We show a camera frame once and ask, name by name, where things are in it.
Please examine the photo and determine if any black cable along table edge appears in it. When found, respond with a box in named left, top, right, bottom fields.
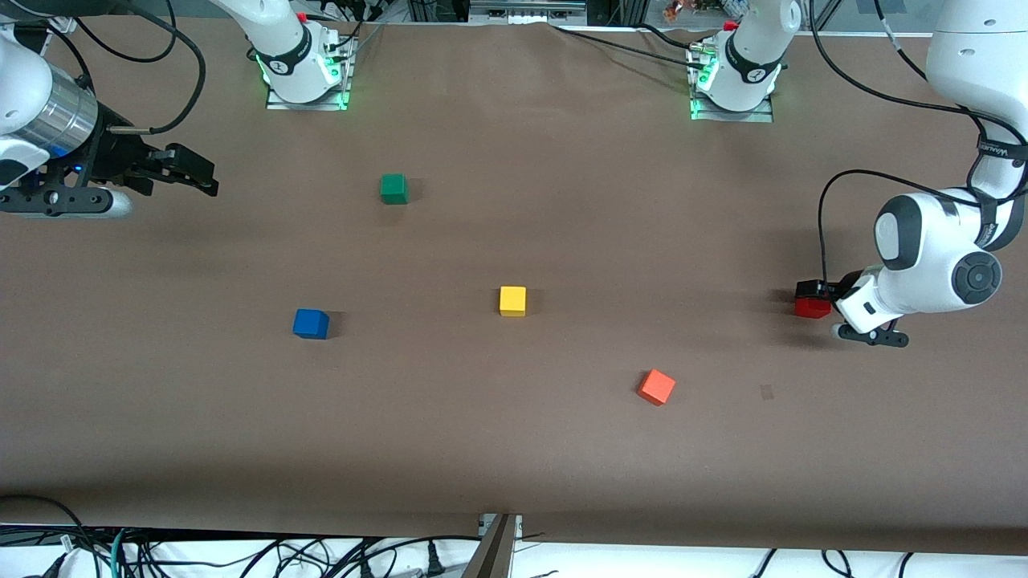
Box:
left=550, top=22, right=712, bottom=73

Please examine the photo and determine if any aluminium frame rail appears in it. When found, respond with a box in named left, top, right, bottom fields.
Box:
left=468, top=0, right=589, bottom=23

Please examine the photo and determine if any blue wooden cube block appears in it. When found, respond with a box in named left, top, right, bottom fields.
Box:
left=292, top=308, right=331, bottom=340

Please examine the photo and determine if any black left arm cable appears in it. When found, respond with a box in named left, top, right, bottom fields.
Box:
left=810, top=0, right=1028, bottom=283

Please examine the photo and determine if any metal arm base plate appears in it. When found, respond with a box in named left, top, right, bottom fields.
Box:
left=689, top=44, right=775, bottom=124
left=265, top=32, right=354, bottom=112

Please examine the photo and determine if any arm wrist camera bar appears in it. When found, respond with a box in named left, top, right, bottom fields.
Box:
left=831, top=321, right=910, bottom=348
left=0, top=186, right=134, bottom=220

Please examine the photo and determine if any right arm wrist camera bar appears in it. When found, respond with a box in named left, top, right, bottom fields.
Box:
left=0, top=186, right=134, bottom=220

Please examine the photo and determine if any black velcro cable strap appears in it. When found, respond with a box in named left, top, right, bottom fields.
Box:
left=974, top=136, right=1028, bottom=163
left=974, top=197, right=1005, bottom=251

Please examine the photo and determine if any dark camera mount beam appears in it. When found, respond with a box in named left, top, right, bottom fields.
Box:
left=459, top=514, right=516, bottom=578

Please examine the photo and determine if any brown table cover sheet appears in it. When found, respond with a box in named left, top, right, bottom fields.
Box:
left=0, top=18, right=1028, bottom=556

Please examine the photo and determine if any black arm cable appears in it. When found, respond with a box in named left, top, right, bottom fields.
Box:
left=810, top=0, right=1028, bottom=283
left=72, top=0, right=208, bottom=136

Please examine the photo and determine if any orange wooden cube block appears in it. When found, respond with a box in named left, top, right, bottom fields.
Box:
left=638, top=368, right=677, bottom=407

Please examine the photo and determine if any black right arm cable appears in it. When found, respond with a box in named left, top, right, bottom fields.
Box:
left=72, top=0, right=208, bottom=136

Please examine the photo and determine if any left arm wrist camera bar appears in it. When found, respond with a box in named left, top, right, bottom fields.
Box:
left=831, top=321, right=910, bottom=348

